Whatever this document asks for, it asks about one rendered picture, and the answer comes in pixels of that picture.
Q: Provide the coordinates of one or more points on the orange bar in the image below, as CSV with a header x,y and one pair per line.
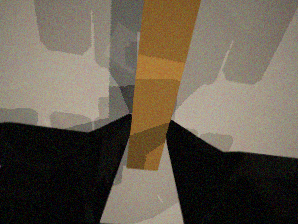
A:
x,y
165,39

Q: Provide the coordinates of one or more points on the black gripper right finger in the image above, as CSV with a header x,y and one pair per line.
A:
x,y
204,175

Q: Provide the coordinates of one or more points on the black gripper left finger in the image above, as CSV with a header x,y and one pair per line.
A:
x,y
96,155

